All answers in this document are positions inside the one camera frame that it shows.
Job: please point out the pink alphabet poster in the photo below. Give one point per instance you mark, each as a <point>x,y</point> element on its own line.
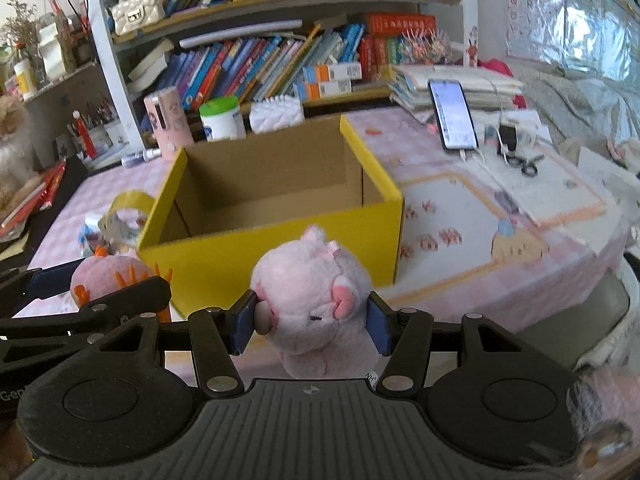
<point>535,5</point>

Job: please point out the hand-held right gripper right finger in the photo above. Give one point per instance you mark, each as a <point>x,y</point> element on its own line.
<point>377,327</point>

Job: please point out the yellow cardboard box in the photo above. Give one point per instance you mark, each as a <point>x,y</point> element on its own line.
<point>210,260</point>

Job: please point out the red folder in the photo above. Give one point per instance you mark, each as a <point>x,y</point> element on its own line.
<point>35,195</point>

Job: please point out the red white figure pen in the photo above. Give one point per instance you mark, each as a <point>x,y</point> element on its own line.
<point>85,135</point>

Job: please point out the dried flower bouquet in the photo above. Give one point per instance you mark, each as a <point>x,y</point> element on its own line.
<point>20,20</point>

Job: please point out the red boxed book set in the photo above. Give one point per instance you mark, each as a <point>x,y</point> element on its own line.
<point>400,25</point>

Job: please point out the stack of notebooks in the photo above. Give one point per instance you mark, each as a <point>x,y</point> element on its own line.
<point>450,72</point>

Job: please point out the black scissors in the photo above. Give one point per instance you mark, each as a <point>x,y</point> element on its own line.
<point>525,165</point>

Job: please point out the orange fluffy cat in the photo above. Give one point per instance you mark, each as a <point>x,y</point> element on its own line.
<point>12,140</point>

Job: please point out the white thick book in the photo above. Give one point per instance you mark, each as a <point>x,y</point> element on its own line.
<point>150,65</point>

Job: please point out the pink humidifier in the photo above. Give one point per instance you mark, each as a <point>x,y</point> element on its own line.
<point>167,115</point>

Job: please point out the white wooden bookshelf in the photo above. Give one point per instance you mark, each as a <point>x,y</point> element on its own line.
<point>97,35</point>

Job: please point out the paper sheets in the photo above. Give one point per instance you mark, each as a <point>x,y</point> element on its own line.
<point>605,170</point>

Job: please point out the orange white carton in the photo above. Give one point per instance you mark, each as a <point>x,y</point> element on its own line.
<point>325,89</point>
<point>335,71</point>

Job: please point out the white pearl handbag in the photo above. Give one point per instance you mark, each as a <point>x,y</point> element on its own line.
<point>137,10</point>

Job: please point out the blue toy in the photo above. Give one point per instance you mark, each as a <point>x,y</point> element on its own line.
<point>82,237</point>

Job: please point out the grey quilted blanket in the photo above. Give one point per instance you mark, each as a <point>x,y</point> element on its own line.
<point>575,105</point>

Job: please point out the white ruffled pouch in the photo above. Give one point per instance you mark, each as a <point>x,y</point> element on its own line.
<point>275,115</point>

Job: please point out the white plastic chair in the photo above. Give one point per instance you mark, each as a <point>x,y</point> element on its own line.
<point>575,310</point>

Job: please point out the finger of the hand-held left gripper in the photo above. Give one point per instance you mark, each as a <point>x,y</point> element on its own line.
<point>135,297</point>
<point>47,280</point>

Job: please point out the pink plush with orange spikes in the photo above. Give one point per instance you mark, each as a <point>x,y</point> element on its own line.
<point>100,272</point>

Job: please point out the pink checked tablecloth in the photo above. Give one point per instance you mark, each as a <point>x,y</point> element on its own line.
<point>80,195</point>

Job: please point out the white jar green lid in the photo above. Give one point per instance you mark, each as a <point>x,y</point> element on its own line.
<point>222,122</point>

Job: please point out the row of picture books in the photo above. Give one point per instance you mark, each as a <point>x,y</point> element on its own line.
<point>250,65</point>

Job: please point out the white pen holder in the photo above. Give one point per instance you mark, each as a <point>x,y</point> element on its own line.
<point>107,135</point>

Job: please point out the smartphone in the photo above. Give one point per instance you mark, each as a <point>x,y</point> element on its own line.
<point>452,115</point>

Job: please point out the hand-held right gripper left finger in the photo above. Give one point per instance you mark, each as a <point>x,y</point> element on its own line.
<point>244,325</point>

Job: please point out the small spray bottle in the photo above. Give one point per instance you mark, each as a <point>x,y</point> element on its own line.
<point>140,157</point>

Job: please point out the pink plush pig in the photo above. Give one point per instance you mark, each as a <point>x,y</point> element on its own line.
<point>305,290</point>

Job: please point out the white long tube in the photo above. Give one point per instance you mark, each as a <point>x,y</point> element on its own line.
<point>240,34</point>

